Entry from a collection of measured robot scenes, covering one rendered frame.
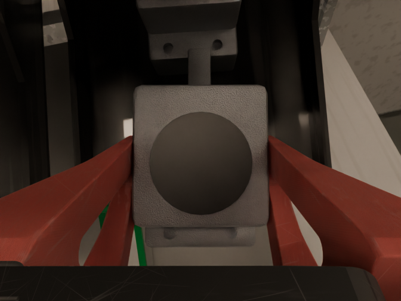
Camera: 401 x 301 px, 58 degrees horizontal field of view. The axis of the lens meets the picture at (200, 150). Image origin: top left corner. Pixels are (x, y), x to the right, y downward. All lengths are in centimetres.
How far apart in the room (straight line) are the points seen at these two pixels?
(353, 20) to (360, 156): 50
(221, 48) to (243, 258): 24
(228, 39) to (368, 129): 49
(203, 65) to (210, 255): 25
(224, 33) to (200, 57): 3
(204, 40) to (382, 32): 99
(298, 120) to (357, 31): 89
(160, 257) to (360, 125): 42
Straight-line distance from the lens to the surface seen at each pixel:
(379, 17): 110
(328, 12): 29
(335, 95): 68
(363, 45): 116
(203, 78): 16
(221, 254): 37
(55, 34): 25
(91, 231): 35
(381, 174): 62
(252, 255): 38
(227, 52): 18
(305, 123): 21
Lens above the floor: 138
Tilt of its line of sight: 62 degrees down
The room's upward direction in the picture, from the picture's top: 6 degrees counter-clockwise
